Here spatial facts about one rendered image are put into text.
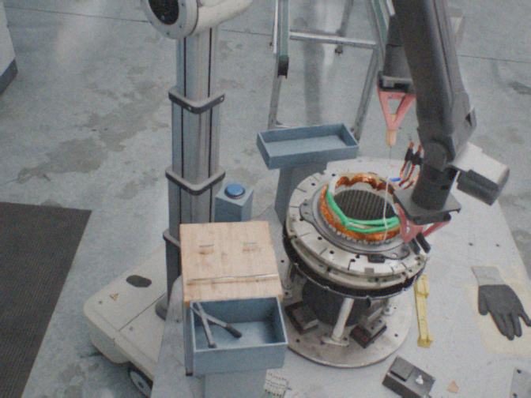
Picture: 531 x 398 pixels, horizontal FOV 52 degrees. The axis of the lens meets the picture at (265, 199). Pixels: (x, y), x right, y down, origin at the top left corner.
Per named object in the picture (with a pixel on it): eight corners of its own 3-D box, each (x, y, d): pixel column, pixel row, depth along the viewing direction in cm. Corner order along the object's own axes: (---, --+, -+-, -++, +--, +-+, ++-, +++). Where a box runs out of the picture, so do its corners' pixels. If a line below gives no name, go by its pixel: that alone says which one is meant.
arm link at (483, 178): (455, 101, 83) (425, 140, 80) (529, 133, 78) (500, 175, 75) (445, 148, 93) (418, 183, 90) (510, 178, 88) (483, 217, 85)
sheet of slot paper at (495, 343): (558, 359, 135) (559, 358, 134) (483, 353, 134) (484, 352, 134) (520, 264, 157) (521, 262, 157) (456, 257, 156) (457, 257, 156)
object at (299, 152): (325, 197, 170) (343, 122, 150) (339, 221, 162) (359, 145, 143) (249, 208, 163) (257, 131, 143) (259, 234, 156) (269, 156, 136)
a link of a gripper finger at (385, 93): (406, 124, 108) (412, 76, 104) (412, 133, 101) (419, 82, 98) (371, 122, 108) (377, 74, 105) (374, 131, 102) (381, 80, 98)
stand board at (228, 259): (282, 302, 107) (283, 294, 106) (184, 308, 104) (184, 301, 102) (266, 227, 122) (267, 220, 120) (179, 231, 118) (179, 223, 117)
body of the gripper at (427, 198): (459, 215, 94) (475, 182, 89) (408, 224, 91) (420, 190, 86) (440, 191, 99) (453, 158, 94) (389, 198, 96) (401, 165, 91)
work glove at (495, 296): (538, 343, 138) (541, 339, 136) (485, 339, 137) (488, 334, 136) (510, 268, 155) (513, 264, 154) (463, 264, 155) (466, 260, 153)
